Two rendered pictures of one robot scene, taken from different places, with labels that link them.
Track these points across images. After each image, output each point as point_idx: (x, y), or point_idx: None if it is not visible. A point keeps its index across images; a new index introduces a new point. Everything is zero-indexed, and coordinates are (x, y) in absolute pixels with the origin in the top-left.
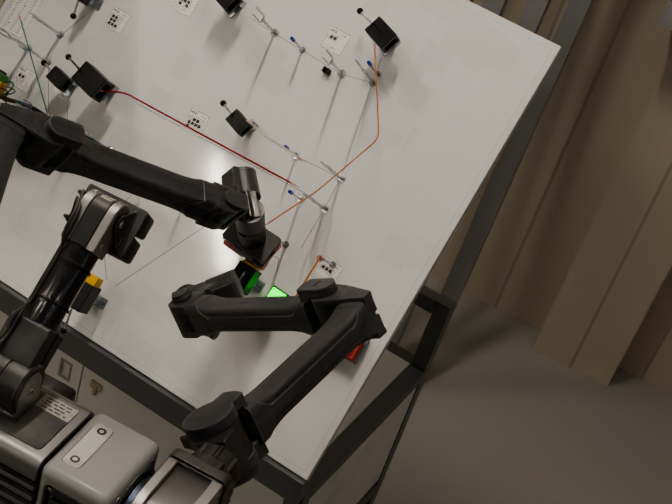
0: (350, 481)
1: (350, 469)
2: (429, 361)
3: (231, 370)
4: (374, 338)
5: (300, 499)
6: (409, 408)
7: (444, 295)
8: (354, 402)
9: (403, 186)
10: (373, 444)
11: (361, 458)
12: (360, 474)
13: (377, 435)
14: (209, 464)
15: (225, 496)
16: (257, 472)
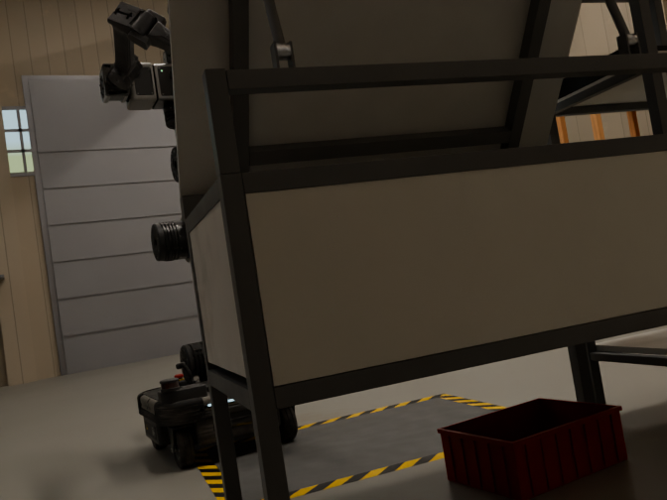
0: (212, 286)
1: (205, 256)
2: (214, 162)
3: None
4: (111, 24)
5: (183, 218)
6: (226, 243)
7: (222, 68)
8: (177, 135)
9: None
10: (212, 250)
11: (209, 256)
12: (218, 295)
13: (210, 237)
14: (111, 63)
15: (102, 71)
16: (108, 75)
